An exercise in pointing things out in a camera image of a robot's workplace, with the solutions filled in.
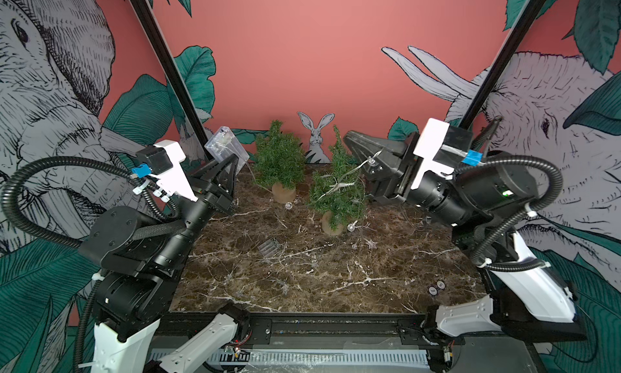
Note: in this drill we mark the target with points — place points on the black frame post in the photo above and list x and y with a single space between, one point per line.
162 51
525 19

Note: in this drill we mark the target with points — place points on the white perforated strip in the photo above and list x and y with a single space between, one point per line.
259 360

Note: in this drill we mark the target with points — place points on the black left frame post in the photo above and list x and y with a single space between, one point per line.
162 51

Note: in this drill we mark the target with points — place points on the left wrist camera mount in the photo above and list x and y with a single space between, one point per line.
160 163

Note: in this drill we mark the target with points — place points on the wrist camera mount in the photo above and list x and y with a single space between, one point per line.
441 148
160 163

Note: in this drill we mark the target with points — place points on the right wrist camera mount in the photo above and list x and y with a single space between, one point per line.
441 148

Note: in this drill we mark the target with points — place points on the black right frame post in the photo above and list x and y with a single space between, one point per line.
525 19

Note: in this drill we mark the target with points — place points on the mini christmas tree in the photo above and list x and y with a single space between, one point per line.
339 194
279 163

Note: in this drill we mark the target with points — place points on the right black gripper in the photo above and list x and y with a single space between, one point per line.
399 179

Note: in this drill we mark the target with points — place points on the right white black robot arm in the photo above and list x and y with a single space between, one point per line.
481 198

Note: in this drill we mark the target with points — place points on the clear string light battery box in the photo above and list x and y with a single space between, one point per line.
224 143

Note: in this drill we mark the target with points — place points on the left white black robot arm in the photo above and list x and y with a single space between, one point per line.
93 302

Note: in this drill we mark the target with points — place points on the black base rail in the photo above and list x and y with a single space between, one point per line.
266 328

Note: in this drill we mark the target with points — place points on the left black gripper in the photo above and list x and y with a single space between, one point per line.
209 189

